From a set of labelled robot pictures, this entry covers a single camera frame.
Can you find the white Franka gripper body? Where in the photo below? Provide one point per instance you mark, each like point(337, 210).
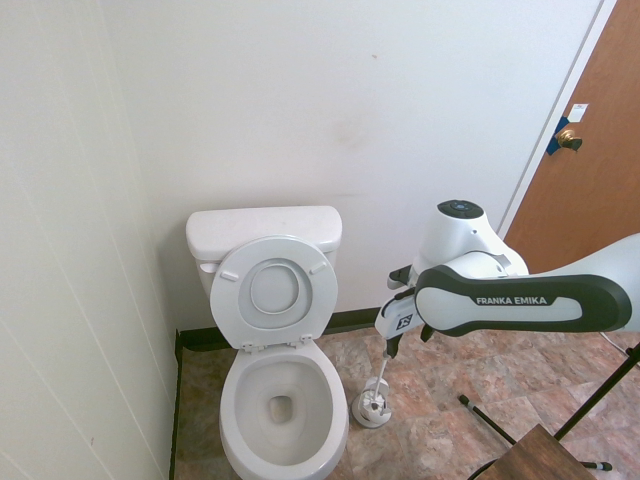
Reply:
point(400, 317)

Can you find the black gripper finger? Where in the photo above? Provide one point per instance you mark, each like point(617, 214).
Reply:
point(395, 346)
point(387, 346)

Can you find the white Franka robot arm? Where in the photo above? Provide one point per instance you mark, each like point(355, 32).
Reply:
point(500, 300)

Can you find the white toilet brush holder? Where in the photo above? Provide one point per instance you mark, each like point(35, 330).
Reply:
point(372, 417)

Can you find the white toilet seat cover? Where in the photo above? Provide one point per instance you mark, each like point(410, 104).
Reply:
point(275, 287)

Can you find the white toilet tank lid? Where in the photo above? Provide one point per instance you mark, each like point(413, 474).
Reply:
point(260, 225)

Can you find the white toilet bowl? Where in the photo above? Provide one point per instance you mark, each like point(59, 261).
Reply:
point(240, 450)

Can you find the white toilet tank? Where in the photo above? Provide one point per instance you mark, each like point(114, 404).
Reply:
point(204, 277)

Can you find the dark wooden table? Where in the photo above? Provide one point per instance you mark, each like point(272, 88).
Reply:
point(540, 455)

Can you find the blue tape strip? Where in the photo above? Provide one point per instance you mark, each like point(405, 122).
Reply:
point(555, 145)

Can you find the brown wooden door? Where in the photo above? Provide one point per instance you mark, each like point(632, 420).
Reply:
point(600, 200)

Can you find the brass door knob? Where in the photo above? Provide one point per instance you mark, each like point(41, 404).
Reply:
point(568, 137)

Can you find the small white door label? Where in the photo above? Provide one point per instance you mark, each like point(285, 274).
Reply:
point(578, 113)

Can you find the black camera tripod stand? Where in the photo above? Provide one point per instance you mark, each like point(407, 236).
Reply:
point(575, 419)

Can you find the white door frame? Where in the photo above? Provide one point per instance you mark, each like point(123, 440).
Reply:
point(575, 75)

